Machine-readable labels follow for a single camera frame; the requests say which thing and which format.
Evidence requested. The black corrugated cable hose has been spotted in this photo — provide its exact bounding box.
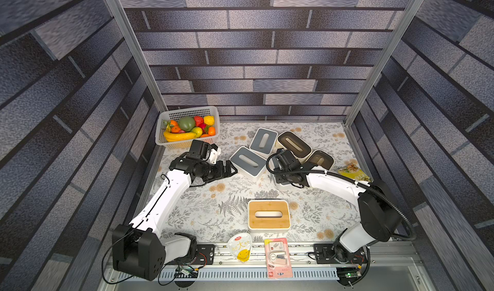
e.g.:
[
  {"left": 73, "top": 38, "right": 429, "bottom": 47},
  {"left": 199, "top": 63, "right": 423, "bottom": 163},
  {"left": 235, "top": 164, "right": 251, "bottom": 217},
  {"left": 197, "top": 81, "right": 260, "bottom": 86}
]
[{"left": 265, "top": 147, "right": 418, "bottom": 242}]

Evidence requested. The grey lid tissue box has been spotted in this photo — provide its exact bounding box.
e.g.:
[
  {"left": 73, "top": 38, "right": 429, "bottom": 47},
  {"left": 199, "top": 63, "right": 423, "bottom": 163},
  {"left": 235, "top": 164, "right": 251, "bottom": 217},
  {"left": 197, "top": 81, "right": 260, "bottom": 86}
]
[
  {"left": 249, "top": 128, "right": 279, "bottom": 158},
  {"left": 269, "top": 155, "right": 303, "bottom": 191},
  {"left": 230, "top": 146, "right": 266, "bottom": 182}
]

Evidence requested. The right aluminium frame post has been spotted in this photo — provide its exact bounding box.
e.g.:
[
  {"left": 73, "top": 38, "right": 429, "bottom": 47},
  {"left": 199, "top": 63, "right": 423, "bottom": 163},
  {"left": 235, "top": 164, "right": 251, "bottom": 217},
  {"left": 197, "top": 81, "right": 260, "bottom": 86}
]
[{"left": 343, "top": 0, "right": 425, "bottom": 129}]

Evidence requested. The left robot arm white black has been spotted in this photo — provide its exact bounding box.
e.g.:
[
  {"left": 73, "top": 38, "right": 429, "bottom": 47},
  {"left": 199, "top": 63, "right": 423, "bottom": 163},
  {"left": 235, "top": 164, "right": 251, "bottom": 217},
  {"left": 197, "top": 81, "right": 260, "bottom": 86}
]
[{"left": 108, "top": 140, "right": 238, "bottom": 281}]

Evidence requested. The yellow toy pepper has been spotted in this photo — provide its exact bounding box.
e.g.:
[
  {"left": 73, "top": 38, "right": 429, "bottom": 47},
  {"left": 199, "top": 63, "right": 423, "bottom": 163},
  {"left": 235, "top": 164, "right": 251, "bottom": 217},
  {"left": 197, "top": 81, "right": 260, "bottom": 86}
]
[{"left": 203, "top": 116, "right": 215, "bottom": 126}]

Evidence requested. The green toy apple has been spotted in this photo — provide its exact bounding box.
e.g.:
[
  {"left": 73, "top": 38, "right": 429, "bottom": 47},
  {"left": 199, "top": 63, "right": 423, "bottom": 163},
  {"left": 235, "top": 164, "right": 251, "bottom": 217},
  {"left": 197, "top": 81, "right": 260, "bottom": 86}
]
[{"left": 191, "top": 126, "right": 203, "bottom": 138}]

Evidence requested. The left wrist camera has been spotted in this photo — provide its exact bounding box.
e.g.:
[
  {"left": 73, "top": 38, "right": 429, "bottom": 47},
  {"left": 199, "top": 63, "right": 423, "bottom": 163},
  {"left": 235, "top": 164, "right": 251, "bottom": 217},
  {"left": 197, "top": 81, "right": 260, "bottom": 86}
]
[{"left": 207, "top": 144, "right": 221, "bottom": 165}]

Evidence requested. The white plastic basket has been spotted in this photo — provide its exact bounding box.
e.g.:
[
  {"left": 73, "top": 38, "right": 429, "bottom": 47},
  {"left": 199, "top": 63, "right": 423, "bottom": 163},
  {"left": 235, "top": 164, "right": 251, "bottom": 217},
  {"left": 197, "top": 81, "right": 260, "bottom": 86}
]
[{"left": 155, "top": 106, "right": 220, "bottom": 149}]

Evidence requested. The pink stapler blister pack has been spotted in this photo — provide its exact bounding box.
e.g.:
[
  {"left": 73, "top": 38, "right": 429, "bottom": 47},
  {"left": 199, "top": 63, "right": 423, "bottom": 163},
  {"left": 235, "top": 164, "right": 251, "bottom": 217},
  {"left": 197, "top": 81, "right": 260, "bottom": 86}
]
[{"left": 264, "top": 238, "right": 293, "bottom": 279}]

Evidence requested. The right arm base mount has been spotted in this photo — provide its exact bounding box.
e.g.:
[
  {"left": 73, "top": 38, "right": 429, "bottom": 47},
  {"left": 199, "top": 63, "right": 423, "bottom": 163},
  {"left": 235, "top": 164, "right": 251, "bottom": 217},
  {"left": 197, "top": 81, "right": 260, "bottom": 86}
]
[{"left": 313, "top": 243, "right": 368, "bottom": 265}]

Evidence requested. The white yellow snack pouch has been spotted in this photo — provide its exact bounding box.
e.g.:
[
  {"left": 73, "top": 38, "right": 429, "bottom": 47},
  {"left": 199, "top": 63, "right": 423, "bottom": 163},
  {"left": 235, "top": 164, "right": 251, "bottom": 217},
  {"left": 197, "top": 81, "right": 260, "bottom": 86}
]
[{"left": 227, "top": 233, "right": 253, "bottom": 263}]

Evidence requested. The bamboo lid tissue box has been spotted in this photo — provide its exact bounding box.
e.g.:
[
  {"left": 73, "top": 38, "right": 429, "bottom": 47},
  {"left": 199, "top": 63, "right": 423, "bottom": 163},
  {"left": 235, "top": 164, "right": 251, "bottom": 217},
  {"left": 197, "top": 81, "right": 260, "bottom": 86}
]
[{"left": 248, "top": 200, "right": 292, "bottom": 233}]

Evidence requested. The dark lid cream tissue box rear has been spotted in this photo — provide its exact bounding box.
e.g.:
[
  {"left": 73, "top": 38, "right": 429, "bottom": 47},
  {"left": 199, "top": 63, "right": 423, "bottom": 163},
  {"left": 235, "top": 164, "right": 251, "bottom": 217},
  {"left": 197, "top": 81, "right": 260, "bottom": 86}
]
[{"left": 275, "top": 131, "right": 313, "bottom": 163}]

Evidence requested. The white slotted cable duct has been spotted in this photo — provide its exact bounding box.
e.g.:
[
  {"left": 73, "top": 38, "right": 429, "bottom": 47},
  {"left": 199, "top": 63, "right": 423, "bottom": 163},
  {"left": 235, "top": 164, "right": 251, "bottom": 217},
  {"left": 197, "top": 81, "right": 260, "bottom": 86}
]
[{"left": 156, "top": 267, "right": 340, "bottom": 283}]

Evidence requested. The red toy fruit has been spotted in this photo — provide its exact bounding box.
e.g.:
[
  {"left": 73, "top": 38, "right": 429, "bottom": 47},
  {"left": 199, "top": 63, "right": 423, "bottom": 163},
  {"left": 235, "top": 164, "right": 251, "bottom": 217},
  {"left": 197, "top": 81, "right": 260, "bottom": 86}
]
[{"left": 194, "top": 116, "right": 204, "bottom": 127}]

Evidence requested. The dark lid cream tissue box right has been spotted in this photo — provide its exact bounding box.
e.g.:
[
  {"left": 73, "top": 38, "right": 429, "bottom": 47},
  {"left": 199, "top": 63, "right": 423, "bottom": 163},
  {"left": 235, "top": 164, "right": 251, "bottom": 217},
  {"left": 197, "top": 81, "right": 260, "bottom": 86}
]
[{"left": 306, "top": 149, "right": 334, "bottom": 170}]

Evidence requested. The orange toy fruit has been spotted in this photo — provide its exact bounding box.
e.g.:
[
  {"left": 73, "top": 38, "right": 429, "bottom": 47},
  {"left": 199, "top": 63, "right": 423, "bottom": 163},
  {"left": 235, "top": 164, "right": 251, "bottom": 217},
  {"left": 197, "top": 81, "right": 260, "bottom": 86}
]
[{"left": 207, "top": 126, "right": 216, "bottom": 136}]

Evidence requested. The yellow toy banana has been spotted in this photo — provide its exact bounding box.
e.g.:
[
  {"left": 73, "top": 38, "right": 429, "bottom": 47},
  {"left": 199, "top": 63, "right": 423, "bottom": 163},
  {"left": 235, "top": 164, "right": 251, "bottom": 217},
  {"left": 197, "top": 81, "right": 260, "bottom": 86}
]
[{"left": 163, "top": 131, "right": 197, "bottom": 143}]

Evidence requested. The aluminium frame post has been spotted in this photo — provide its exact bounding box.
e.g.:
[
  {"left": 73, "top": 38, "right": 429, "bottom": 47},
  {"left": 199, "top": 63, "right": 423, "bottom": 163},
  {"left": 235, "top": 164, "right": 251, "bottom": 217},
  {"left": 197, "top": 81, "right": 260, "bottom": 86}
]
[
  {"left": 343, "top": 0, "right": 425, "bottom": 129},
  {"left": 105, "top": 0, "right": 168, "bottom": 112}
]

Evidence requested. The green snack bag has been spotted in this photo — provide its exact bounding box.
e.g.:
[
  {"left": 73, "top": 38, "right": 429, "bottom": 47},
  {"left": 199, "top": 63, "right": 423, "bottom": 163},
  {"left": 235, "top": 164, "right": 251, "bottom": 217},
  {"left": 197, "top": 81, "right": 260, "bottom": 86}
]
[{"left": 337, "top": 164, "right": 372, "bottom": 182}]

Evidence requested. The dark lid cream tissue box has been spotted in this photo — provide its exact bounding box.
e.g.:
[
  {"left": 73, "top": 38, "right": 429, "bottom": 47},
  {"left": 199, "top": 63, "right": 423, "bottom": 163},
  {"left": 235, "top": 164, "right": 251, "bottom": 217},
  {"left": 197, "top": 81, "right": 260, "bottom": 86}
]
[
  {"left": 306, "top": 149, "right": 334, "bottom": 170},
  {"left": 275, "top": 131, "right": 313, "bottom": 163}
]

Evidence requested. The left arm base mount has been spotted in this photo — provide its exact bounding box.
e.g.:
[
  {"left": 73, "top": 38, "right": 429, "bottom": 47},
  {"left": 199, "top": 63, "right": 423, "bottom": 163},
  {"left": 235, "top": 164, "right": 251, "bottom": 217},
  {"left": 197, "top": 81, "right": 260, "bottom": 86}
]
[{"left": 172, "top": 244, "right": 216, "bottom": 266}]

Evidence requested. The aluminium front rail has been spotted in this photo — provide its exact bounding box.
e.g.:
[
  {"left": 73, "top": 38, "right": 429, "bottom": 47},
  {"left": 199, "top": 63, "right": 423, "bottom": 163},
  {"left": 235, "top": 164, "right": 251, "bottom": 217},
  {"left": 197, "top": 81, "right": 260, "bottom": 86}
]
[{"left": 107, "top": 240, "right": 425, "bottom": 269}]

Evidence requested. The left aluminium frame post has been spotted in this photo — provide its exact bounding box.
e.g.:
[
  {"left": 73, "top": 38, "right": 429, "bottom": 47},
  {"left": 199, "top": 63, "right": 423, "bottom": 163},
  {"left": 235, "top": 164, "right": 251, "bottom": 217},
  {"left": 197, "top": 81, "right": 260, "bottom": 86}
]
[{"left": 105, "top": 0, "right": 168, "bottom": 112}]

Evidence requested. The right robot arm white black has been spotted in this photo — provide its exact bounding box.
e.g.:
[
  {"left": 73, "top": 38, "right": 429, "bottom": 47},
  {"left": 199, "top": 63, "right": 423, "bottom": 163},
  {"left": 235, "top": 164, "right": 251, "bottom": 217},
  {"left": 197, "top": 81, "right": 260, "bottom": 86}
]
[{"left": 266, "top": 149, "right": 402, "bottom": 260}]

